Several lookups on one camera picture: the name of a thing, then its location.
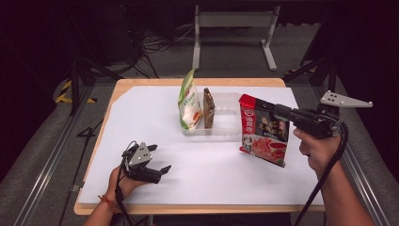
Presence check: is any person's right hand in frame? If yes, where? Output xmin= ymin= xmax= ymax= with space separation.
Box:
xmin=293 ymin=127 xmax=342 ymax=179

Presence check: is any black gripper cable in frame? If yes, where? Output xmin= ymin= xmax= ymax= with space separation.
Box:
xmin=293 ymin=121 xmax=350 ymax=226
xmin=114 ymin=140 xmax=139 ymax=226

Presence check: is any bundle of floor cables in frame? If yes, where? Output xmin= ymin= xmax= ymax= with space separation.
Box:
xmin=123 ymin=23 xmax=196 ymax=79

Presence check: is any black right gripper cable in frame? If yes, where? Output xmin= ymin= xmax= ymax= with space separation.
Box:
xmin=293 ymin=121 xmax=350 ymax=226

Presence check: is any white paper sheet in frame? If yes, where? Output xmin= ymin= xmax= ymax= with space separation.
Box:
xmin=77 ymin=85 xmax=325 ymax=206

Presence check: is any red string bracelet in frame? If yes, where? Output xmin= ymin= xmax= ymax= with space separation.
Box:
xmin=97 ymin=194 xmax=120 ymax=214

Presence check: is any red and black food packet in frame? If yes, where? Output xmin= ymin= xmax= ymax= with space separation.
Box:
xmin=238 ymin=93 xmax=291 ymax=169

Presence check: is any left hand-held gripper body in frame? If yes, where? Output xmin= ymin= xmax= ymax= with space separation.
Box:
xmin=121 ymin=140 xmax=163 ymax=185

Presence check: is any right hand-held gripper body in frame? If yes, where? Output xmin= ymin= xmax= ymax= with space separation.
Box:
xmin=290 ymin=89 xmax=375 ymax=139

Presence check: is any person's left hand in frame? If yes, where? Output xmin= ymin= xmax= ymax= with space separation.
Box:
xmin=107 ymin=166 xmax=149 ymax=202

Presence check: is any white metal stand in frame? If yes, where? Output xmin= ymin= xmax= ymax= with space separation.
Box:
xmin=191 ymin=4 xmax=281 ymax=72

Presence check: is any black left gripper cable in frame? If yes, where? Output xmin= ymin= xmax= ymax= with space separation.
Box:
xmin=114 ymin=140 xmax=139 ymax=226

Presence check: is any aluminium floor rail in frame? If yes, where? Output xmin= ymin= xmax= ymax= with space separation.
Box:
xmin=313 ymin=84 xmax=391 ymax=226
xmin=12 ymin=84 xmax=96 ymax=226

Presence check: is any black metal stand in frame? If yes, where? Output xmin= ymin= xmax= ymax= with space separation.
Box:
xmin=282 ymin=56 xmax=339 ymax=116
xmin=66 ymin=56 xmax=124 ymax=116

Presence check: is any green and white food packet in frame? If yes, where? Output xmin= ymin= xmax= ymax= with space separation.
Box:
xmin=177 ymin=68 xmax=204 ymax=132

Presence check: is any gold brown food packet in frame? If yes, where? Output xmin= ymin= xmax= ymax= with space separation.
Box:
xmin=202 ymin=87 xmax=216 ymax=130

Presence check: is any clear plastic container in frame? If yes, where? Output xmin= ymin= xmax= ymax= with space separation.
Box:
xmin=181 ymin=91 xmax=245 ymax=137

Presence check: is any yellow black hazard tape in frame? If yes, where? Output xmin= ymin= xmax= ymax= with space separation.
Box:
xmin=55 ymin=79 xmax=97 ymax=105

